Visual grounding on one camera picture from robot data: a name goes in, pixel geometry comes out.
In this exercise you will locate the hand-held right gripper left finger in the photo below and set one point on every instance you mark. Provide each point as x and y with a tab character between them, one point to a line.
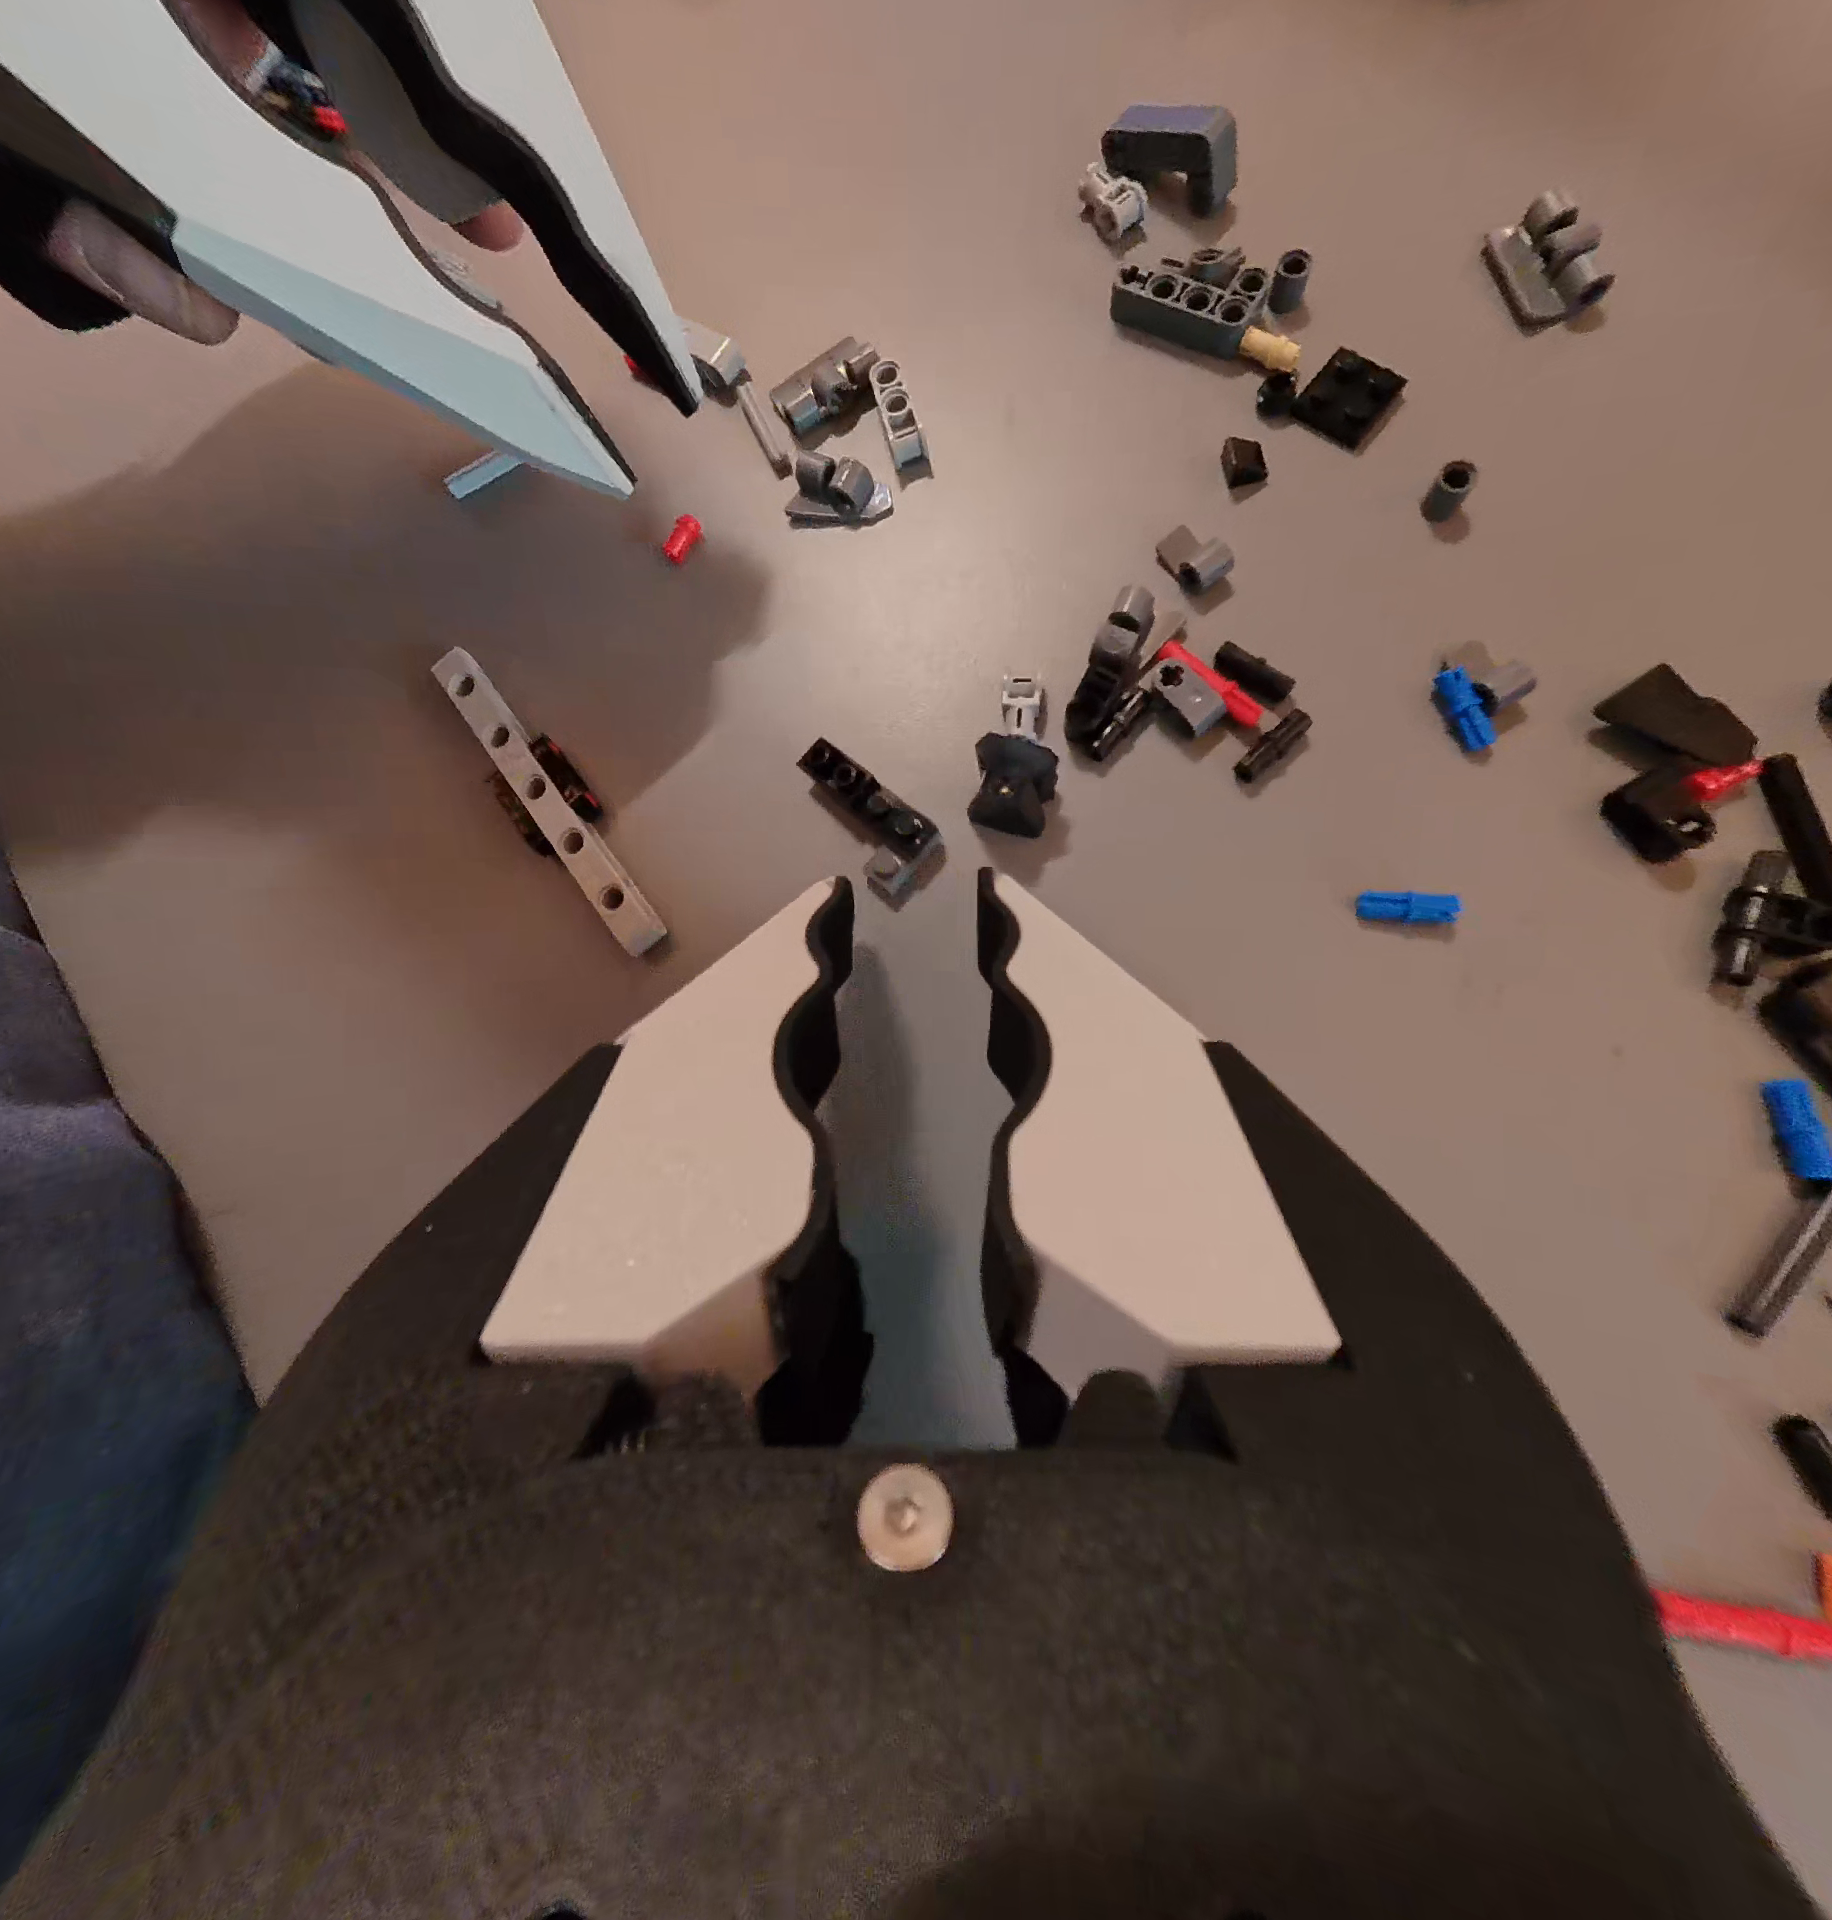
678	1169

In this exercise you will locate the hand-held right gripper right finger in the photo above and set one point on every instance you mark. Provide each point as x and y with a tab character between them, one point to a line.
1157	1169

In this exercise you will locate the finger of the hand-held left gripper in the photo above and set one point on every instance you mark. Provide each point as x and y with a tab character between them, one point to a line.
288	273
533	119

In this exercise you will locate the long light grey lego beam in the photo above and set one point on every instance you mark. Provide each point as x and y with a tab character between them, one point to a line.
601	871

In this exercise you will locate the small dark grey lego plate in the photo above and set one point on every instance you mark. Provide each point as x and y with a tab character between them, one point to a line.
909	878

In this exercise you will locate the black lego connector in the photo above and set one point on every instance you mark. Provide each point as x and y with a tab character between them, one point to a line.
553	788

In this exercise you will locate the blue lego pin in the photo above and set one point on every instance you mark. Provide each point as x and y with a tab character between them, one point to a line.
1406	905

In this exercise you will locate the black and grey lego joint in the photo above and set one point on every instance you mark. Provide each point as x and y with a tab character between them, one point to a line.
1014	781

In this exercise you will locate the cluster of grey lego connectors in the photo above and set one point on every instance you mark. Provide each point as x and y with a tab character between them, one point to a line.
841	423

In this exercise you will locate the short red lego pin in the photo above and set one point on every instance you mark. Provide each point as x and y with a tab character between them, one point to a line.
681	538

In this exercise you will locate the cluster of dark lego connectors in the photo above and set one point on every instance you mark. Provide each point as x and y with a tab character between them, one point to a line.
1114	677

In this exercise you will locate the small light grey lego connector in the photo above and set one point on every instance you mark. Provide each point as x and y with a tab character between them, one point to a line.
1114	204

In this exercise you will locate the small grey lego brick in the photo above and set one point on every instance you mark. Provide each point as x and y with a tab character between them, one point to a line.
1193	555

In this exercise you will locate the dark grey curved lego brick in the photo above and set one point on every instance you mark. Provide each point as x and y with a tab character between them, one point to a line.
1172	152

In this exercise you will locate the dark grey angled lego beam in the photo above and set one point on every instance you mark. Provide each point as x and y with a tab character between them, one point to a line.
1189	301

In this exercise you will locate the pile of black lego pieces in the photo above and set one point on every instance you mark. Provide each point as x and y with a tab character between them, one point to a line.
1785	856

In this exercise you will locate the small black lego slope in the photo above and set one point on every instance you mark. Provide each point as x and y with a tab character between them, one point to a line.
1244	462

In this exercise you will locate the dark round lego bushing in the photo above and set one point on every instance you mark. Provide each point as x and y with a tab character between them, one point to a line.
1446	488

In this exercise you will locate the long red lego axle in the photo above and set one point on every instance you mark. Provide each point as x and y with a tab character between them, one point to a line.
1758	1625

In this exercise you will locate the dark grey lego bushing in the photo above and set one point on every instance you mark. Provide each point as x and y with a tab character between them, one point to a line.
1288	279

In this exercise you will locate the grey double lego connector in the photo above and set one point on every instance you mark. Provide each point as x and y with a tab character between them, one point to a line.
1546	257

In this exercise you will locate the person's left hand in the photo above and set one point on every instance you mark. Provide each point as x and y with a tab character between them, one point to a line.
151	301

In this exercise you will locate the red pin with grey connector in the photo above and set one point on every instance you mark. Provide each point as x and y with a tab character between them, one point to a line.
717	364

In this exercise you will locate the blue pin with grey connector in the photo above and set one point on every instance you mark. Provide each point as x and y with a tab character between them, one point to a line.
1465	705

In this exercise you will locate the person's blue clothing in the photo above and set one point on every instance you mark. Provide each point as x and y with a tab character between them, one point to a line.
64	1351

